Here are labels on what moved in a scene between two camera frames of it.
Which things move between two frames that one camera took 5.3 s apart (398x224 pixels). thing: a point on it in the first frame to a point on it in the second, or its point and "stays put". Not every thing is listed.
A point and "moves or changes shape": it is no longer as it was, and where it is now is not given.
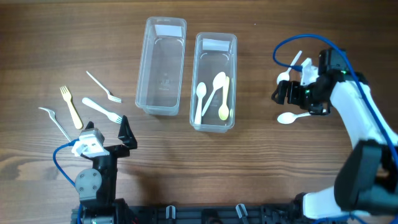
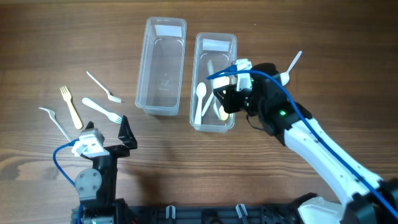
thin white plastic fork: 110,95 stays put
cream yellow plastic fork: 67,96 stays put
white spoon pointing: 288,117 moves or changes shape
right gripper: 294,86 to 231,102
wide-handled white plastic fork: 111,116 stays put
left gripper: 125,134 stays put
